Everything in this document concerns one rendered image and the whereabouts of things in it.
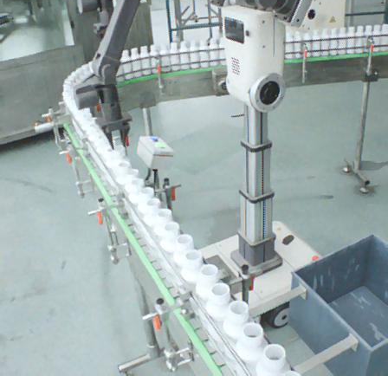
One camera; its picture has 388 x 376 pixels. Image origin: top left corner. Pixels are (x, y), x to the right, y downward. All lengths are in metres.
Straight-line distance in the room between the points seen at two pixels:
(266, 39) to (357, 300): 0.95
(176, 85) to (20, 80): 1.95
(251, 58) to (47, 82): 2.92
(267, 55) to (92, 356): 1.62
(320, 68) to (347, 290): 1.77
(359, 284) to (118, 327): 1.35
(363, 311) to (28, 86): 3.58
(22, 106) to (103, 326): 2.53
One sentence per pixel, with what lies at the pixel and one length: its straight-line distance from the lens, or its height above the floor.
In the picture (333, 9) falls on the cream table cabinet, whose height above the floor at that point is 0.86.
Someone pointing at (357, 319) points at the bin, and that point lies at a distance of 1.42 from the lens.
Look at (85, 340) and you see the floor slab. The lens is 2.40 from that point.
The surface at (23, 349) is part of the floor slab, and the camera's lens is 2.48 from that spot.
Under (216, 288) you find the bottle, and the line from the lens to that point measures 0.89.
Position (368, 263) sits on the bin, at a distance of 1.46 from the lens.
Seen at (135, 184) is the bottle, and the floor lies 1.15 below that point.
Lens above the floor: 1.78
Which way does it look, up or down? 32 degrees down
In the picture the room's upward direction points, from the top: 5 degrees counter-clockwise
